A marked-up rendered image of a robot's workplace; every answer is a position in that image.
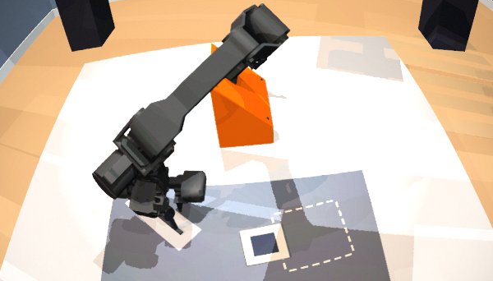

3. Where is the white square tile with grey-blue centre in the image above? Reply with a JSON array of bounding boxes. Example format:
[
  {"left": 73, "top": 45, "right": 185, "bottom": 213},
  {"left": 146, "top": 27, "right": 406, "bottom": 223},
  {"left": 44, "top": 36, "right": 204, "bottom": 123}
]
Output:
[{"left": 241, "top": 223, "right": 290, "bottom": 266}]

